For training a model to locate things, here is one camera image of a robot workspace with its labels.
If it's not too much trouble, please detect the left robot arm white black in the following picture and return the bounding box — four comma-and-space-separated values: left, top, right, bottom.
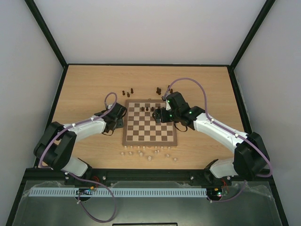
33, 103, 127, 177

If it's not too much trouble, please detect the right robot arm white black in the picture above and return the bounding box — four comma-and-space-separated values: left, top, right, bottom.
152, 92, 269, 185

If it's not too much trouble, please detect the white slotted cable duct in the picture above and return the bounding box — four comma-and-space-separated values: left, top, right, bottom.
29, 187, 207, 198

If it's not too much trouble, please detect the controller board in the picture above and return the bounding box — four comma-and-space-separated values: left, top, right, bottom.
75, 186, 97, 195
206, 186, 229, 197

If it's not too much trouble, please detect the wooden chess board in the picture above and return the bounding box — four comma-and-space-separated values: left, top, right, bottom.
122, 99, 177, 147

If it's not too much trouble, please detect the black frame rail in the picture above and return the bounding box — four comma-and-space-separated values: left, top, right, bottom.
23, 168, 273, 186

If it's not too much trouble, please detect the left controller board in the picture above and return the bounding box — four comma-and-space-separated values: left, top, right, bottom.
75, 186, 97, 195

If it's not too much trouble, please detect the right controller board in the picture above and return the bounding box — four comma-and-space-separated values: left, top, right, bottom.
206, 186, 229, 197

